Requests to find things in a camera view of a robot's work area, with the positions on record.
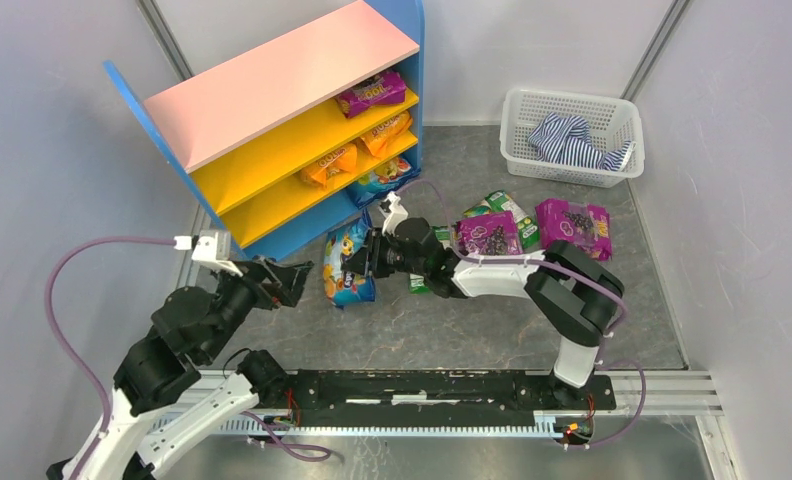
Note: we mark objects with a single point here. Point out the orange candy bag on shelf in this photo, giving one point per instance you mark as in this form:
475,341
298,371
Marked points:
376,140

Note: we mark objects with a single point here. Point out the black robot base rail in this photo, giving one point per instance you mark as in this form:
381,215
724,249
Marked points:
432,398

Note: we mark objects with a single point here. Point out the green candy bag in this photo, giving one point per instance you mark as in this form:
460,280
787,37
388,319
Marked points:
500,201
417,283

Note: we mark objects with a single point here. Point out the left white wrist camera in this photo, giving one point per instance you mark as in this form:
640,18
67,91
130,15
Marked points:
210,248

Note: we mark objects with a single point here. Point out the green candy bag left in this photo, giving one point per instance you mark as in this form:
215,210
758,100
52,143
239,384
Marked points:
417,283

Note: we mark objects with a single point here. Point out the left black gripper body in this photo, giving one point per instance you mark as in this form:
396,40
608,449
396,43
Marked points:
263,283

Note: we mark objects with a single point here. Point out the purple candy bag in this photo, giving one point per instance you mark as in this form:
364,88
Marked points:
586,226
492,234
383,89

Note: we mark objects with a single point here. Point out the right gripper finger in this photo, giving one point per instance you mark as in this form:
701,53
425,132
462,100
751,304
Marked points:
362,240
357,264

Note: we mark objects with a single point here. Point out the blue white striped cloth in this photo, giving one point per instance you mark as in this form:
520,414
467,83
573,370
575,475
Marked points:
567,141

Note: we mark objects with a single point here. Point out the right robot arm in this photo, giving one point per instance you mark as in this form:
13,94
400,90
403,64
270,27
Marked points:
577,295

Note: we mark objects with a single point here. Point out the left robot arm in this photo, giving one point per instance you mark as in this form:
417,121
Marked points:
188,332

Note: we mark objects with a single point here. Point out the white plastic basket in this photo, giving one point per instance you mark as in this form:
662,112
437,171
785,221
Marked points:
611,122

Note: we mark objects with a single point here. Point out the green candy bag right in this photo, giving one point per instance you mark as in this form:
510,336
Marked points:
500,201

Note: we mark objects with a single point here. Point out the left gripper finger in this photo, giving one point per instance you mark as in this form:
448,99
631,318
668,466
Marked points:
291,290
283,273

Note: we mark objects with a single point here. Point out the blue pink yellow shelf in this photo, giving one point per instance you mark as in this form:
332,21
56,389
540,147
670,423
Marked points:
238,133

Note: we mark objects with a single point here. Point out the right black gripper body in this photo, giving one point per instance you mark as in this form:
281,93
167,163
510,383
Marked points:
377,255

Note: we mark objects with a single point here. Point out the orange candy bag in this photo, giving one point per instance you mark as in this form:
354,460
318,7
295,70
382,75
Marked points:
321,172
376,140

